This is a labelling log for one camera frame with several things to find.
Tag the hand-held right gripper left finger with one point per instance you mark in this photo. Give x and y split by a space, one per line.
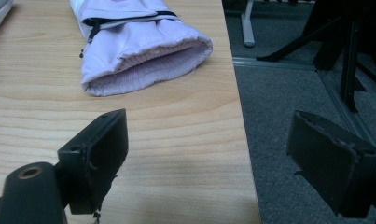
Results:
95 161

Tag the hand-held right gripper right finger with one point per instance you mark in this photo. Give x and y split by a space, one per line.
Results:
328 161

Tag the lavender glove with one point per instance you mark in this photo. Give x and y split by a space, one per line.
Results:
136 53

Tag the black tripod stand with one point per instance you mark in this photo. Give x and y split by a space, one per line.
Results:
347 46

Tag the white metal table frame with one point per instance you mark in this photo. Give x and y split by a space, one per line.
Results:
247 25

